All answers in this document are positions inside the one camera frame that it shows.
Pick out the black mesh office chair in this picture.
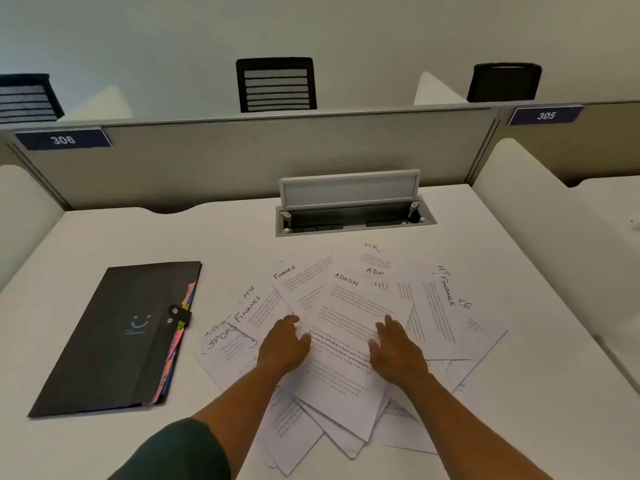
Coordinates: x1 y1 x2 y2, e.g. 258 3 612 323
0 73 66 125
235 57 318 114

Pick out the grey cable box lid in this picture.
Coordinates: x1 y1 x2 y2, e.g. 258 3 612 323
278 168 422 211

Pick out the grey desk cable box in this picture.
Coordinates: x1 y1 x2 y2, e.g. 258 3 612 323
275 195 437 239

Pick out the blue desk number sign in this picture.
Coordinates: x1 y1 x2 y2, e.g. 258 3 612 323
13 126 113 151
507 104 585 127

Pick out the white side desk divider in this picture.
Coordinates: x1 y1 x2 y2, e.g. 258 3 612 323
0 164 66 293
471 138 640 395

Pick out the person's left forearm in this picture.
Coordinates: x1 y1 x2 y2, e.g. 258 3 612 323
192 364 301 468

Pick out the black expanding folder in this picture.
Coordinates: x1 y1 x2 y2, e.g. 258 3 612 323
27 261 203 419

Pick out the pile of white papers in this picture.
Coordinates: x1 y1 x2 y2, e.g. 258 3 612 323
193 239 509 477

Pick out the person's right forearm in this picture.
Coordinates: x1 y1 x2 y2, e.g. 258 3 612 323
387 372 553 480

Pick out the person's left hand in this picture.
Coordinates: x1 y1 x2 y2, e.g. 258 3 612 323
256 314 313 379

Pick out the beige partition panel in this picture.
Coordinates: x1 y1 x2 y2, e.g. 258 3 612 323
472 99 640 188

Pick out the grey fabric partition panel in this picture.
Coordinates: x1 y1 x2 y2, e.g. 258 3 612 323
0 105 501 215

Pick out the green left sleeve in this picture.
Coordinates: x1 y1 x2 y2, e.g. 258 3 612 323
107 418 242 480

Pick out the person's right hand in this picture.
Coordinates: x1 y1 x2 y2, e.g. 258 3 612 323
368 314 431 387

